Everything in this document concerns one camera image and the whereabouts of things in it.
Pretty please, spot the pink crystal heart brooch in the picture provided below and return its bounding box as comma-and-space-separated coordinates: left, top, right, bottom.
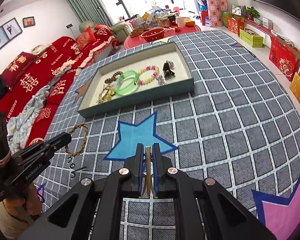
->
156, 75, 166, 86

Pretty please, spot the teal jewelry tray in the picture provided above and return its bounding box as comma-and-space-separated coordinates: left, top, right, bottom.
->
77, 42, 194, 118

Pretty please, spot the grey grid star rug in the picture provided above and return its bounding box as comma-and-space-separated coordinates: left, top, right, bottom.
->
36, 30, 300, 239

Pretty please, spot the yellow cord bead bracelet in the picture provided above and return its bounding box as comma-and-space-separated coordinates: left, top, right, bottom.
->
97, 84, 116, 104

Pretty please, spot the light blue floral cloth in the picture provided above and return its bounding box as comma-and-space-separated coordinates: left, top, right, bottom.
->
7, 60, 75, 154

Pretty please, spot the pink yellow bead bracelet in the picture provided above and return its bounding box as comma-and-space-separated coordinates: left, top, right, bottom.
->
136, 65, 161, 86

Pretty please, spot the operator left hand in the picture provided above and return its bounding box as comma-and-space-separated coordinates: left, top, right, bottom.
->
0, 183, 42, 239

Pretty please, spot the brown wooden bead bracelet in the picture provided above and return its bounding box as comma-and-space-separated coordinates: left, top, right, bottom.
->
104, 70, 124, 85

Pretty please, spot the green cardboard box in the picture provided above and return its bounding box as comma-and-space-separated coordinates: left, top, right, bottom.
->
239, 28, 263, 48

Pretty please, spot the red colander basket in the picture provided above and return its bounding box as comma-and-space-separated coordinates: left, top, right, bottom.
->
141, 28, 165, 43

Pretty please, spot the framed wedding photo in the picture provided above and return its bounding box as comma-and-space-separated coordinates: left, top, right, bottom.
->
2, 18, 23, 40

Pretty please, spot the green curtain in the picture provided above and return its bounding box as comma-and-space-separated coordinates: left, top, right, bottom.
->
66, 0, 113, 26

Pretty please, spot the red floral wrapped box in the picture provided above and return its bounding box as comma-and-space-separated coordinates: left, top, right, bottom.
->
206, 0, 228, 27

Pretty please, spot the pink crystal keychain charm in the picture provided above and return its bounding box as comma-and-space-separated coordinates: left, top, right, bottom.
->
166, 60, 174, 69

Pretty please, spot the potted green plant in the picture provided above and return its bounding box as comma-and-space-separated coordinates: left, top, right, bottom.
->
242, 5, 260, 21

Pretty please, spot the red embroidered cushion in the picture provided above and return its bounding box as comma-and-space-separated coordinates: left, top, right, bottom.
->
76, 27, 96, 51

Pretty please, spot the small red framed picture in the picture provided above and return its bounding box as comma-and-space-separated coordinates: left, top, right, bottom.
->
23, 16, 36, 28

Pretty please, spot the green translucent bangle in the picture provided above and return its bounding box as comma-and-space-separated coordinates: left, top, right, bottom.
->
113, 70, 139, 96

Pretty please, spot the orange red gift bag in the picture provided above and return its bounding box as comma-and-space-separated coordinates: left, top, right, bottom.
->
226, 16, 244, 36

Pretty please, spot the red wedding sofa cover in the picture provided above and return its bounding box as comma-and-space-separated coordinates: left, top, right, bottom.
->
0, 25, 120, 147

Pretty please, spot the black hair claw clip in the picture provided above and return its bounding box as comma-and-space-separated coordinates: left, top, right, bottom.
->
162, 62, 175, 78

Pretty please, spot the beige hair clip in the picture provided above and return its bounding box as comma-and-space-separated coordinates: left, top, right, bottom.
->
139, 146, 156, 198

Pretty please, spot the brown braided rope bracelet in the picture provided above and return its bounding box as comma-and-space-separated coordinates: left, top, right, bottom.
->
64, 122, 89, 158

